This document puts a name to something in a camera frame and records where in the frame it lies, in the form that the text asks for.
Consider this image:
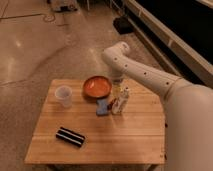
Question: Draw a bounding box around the blue sponge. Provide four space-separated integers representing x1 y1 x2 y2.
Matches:
96 98 108 116

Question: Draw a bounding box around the orange bowl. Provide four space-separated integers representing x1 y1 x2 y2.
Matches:
83 76 112 98

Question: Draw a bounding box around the red marker pen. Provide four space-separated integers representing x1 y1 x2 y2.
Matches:
107 98 116 110

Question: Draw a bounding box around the clear plastic cup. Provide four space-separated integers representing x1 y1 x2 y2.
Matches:
54 86 72 107

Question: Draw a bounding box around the wooden folding table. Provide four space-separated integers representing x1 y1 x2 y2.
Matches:
25 79 165 165

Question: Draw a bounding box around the small clear bottle white cap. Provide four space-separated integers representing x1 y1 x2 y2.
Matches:
112 87 129 114

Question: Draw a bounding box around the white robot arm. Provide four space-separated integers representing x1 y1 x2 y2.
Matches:
102 42 213 171

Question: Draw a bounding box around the black object on floor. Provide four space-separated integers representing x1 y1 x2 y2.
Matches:
113 17 133 34

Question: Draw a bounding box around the black white striped block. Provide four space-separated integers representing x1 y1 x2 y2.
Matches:
56 127 85 147

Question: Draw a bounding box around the white equipment at top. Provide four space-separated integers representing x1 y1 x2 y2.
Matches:
50 0 77 12

